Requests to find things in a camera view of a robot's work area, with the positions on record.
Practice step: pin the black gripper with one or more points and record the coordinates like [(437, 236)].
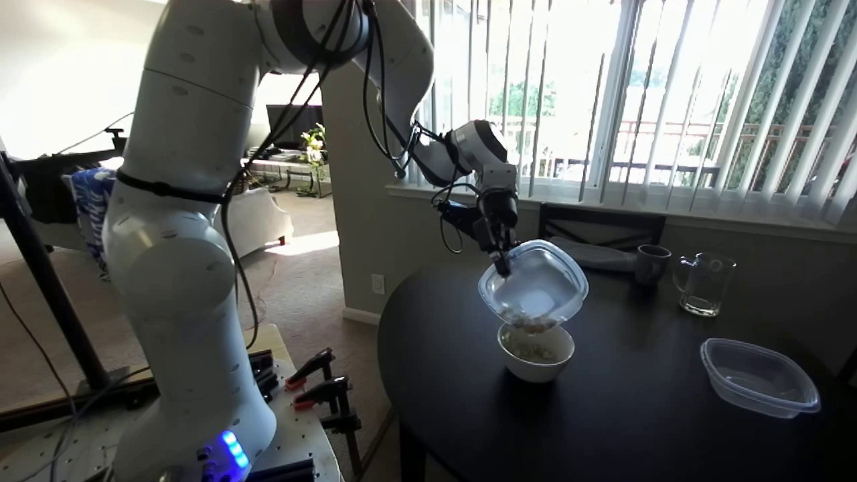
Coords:
[(489, 224)]

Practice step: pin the clear plastic bowl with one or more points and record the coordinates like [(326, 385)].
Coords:
[(545, 286)]

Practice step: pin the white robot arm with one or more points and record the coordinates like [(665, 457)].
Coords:
[(164, 249)]

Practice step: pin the small objects in bowl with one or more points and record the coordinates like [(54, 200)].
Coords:
[(537, 346)]

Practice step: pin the white ceramic right bowl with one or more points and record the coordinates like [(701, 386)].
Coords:
[(529, 370)]

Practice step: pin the dark mug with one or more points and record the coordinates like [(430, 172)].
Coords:
[(651, 264)]

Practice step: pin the round dark table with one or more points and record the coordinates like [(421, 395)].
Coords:
[(634, 406)]

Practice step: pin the clear glass pitcher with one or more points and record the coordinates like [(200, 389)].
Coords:
[(703, 282)]

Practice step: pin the beige sofa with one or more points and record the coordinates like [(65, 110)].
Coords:
[(258, 221)]

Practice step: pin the clear plastic container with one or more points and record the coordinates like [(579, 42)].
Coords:
[(760, 378)]

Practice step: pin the vertical window blinds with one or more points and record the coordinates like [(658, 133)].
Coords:
[(717, 109)]

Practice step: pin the black tripod pole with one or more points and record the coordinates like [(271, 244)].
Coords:
[(11, 211)]

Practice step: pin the red-handled clamp upper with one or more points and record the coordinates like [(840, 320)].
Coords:
[(318, 362)]

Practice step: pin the red-handled clamp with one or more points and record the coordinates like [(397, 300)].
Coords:
[(318, 362), (337, 393)]

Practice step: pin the red-handled clamp lower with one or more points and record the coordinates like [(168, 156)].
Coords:
[(337, 393)]

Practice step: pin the robot mounting base plate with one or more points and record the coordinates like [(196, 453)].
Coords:
[(83, 448)]

